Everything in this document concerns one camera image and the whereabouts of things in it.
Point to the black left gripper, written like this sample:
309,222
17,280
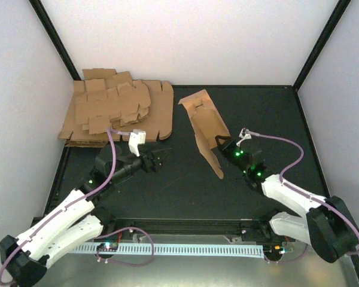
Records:
156,165

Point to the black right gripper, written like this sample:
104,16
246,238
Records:
227,146

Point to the brown cardboard box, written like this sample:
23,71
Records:
207,123

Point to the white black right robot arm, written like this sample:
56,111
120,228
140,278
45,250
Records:
323,223

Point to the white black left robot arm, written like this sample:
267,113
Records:
80,217

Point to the stack of flat cardboard blanks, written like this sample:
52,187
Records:
106,98

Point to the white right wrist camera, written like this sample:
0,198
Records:
245,135

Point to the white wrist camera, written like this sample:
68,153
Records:
137,137
245,135

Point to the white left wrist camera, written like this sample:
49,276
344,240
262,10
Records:
137,137

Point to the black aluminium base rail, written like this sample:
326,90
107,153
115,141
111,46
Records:
252,229

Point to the white slotted cable duct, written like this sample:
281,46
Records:
159,249

